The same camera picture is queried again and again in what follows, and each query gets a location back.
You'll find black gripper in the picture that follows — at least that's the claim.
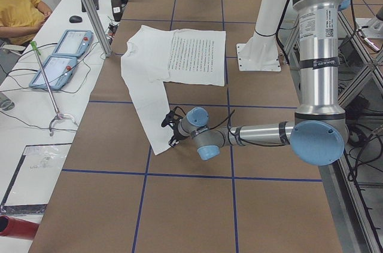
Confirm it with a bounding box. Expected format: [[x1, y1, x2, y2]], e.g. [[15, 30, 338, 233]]
[[161, 109, 181, 147]]

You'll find white long-sleeve printed shirt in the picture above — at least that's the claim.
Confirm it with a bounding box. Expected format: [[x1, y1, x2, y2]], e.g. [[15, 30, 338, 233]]
[[121, 25, 226, 154]]

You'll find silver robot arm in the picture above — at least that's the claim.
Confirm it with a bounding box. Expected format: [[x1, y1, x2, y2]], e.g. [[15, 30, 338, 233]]
[[162, 0, 351, 166]]

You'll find black computer mouse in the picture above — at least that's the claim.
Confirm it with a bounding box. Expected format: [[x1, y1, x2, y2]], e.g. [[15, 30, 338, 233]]
[[69, 16, 83, 23]]

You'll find metal reacher grabber tool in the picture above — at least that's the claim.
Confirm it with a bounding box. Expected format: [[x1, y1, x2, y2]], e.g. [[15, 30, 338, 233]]
[[30, 41, 78, 136]]

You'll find upper blue teach pendant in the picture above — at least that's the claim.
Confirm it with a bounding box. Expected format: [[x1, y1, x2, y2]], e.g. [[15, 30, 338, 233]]
[[53, 29, 93, 57]]

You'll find blue teach pendant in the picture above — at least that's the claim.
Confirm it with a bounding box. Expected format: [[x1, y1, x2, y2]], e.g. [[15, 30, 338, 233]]
[[42, 55, 77, 91], [53, 29, 93, 57]]

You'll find lower blue teach pendant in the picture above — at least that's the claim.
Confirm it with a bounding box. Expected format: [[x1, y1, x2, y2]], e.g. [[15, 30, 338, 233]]
[[42, 55, 77, 91]]

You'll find person in yellow shirt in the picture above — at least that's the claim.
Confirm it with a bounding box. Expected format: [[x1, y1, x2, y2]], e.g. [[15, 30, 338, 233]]
[[1, 0, 52, 45]]

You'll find red cylinder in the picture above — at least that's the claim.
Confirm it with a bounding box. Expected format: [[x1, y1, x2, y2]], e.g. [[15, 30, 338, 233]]
[[1, 215, 39, 240]]

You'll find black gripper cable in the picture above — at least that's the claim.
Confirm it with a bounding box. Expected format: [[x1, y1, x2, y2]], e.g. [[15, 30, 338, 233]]
[[167, 105, 288, 148]]

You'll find aluminium frame post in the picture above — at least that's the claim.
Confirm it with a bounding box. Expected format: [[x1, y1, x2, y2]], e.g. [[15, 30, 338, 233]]
[[81, 0, 111, 57]]

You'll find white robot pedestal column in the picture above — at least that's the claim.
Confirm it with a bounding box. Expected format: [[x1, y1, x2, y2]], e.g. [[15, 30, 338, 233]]
[[236, 0, 289, 72]]

